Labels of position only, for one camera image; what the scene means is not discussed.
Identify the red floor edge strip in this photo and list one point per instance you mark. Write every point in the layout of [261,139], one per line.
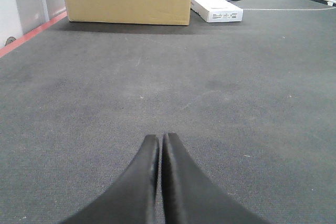
[26,37]

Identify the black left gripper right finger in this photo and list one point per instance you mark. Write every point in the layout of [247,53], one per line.
[189,196]

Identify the long white carton box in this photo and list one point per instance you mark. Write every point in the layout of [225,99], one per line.
[217,11]

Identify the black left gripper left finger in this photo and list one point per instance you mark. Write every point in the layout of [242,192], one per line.
[131,198]

